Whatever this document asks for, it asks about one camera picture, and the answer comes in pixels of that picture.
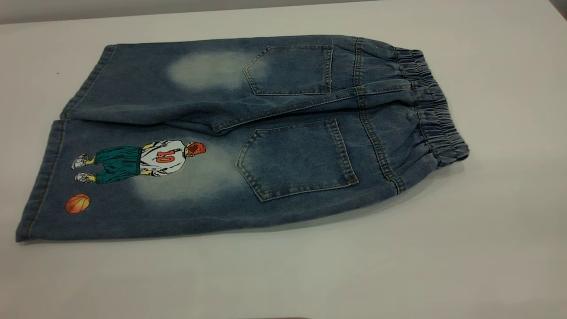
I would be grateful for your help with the blue denim pants basketball print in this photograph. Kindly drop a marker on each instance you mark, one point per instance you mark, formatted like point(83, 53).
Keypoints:
point(283, 155)

